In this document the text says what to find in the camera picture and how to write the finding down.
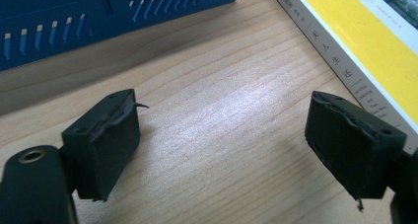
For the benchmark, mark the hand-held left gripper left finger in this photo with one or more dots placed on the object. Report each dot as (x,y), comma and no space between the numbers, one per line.
(108,151)

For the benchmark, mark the yellow and white book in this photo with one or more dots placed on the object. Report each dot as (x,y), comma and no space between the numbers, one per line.
(371,36)

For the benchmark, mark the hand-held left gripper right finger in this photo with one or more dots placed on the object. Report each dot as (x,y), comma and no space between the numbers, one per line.
(351,151)

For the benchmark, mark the blue slotted file box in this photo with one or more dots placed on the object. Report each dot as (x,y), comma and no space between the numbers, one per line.
(82,7)

